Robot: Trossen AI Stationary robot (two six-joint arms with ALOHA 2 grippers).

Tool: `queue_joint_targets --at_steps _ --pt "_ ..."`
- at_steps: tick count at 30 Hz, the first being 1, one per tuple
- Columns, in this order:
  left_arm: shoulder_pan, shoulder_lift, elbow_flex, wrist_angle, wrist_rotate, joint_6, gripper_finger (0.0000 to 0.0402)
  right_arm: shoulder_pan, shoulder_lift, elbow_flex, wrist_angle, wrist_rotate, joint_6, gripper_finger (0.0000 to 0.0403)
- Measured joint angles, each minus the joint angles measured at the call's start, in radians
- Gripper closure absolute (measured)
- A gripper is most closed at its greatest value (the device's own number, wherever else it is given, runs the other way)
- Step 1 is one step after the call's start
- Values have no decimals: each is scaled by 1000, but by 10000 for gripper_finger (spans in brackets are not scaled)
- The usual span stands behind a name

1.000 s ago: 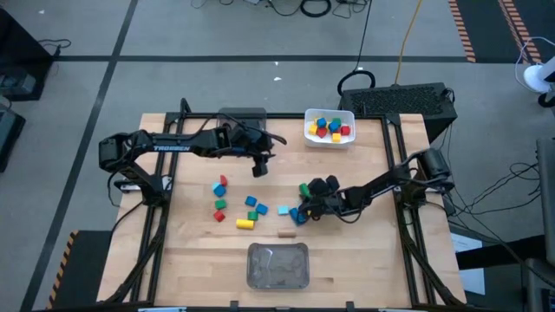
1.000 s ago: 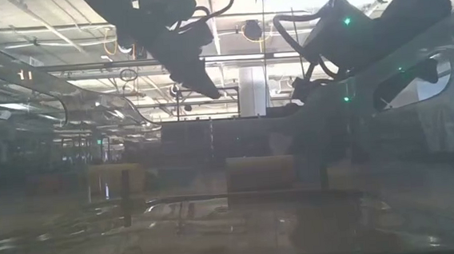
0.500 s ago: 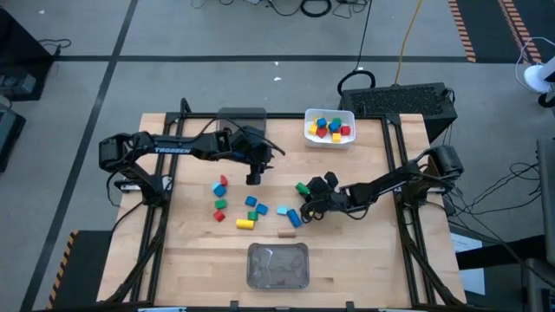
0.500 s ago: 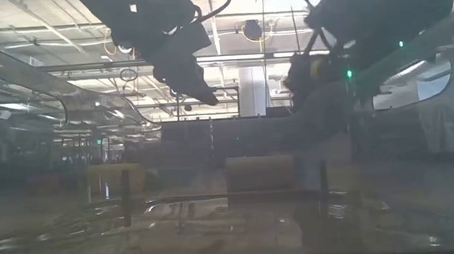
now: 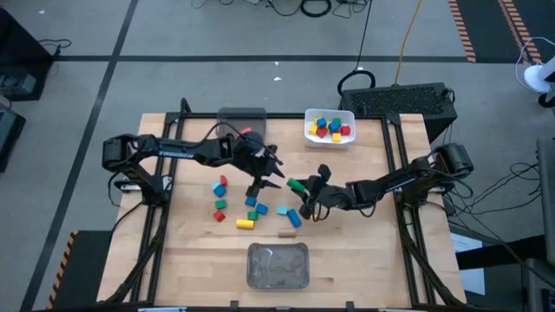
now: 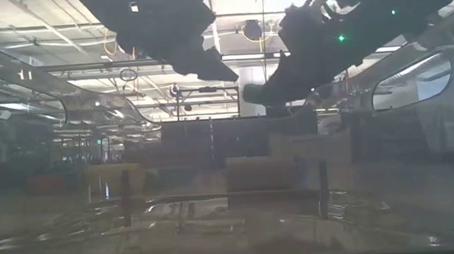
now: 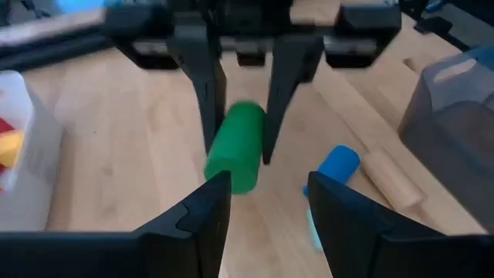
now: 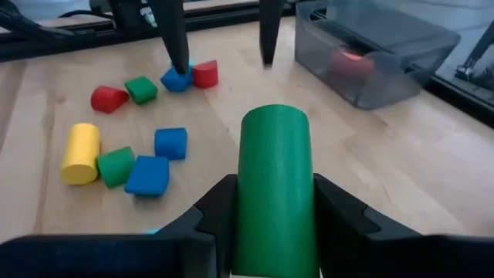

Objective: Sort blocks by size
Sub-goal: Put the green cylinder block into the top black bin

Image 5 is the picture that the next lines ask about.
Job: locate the black box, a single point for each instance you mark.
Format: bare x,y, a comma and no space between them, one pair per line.
11,138

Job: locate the black wheel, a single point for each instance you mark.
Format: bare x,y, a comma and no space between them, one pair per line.
548,100

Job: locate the white plastic bin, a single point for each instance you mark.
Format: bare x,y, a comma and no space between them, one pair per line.
329,144

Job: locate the medium red block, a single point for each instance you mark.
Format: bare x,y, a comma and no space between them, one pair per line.
223,180
219,216

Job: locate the small yellow cube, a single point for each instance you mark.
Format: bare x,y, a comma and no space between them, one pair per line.
336,137
313,129

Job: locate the yellow cylinder block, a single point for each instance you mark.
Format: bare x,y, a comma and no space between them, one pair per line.
245,224

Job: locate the medium green block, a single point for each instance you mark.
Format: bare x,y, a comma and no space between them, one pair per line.
253,215
221,204

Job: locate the grey panel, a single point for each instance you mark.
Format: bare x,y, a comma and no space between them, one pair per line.
547,195

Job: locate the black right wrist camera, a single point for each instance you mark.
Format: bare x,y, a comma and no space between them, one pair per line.
324,172

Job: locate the black mat orange striped edges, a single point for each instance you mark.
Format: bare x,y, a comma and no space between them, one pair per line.
485,26

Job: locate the blue cylinder block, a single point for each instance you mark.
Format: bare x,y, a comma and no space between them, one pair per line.
294,218

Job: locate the medium light blue block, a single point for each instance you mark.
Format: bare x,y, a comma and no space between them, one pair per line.
214,185
282,211

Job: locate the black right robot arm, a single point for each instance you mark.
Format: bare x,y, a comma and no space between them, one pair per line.
390,184

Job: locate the green cylinder block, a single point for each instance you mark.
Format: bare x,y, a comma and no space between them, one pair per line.
295,185

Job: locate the small red cube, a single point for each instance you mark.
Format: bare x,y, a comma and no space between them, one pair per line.
345,130
322,133

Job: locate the black floor beam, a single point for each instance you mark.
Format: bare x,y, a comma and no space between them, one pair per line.
498,253

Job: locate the dark grey plastic tray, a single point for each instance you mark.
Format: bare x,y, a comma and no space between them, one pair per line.
234,119

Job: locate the white blue label strip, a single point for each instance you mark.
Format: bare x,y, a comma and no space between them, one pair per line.
162,310

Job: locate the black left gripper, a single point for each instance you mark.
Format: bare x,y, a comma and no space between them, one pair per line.
249,154

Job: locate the white paper sheet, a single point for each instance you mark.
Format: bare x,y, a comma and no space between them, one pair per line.
474,281

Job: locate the black keyboard case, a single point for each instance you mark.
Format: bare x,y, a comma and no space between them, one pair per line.
399,99

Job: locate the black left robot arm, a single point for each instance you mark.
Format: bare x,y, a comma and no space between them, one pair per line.
173,154

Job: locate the grey equipment base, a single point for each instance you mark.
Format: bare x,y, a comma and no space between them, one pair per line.
539,290

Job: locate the black mat yellow striped edge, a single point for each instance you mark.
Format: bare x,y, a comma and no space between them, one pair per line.
86,273

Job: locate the natural wood cylinder block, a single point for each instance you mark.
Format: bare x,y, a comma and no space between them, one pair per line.
286,233

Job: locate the black metal table frame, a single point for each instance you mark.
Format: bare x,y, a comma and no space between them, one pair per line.
282,115

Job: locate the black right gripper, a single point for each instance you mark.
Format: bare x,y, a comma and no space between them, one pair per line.
331,197

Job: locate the white round stand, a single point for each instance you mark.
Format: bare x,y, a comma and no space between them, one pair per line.
535,78

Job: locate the black table clamp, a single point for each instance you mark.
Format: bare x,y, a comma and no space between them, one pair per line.
349,305
234,304

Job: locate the small green cube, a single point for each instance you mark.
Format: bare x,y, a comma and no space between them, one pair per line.
337,121

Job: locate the black cabinet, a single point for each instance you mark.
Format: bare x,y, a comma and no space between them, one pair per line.
21,47

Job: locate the grey box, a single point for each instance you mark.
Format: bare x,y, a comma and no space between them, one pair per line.
17,84

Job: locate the small blue cube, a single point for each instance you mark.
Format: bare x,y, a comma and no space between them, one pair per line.
321,122
334,127

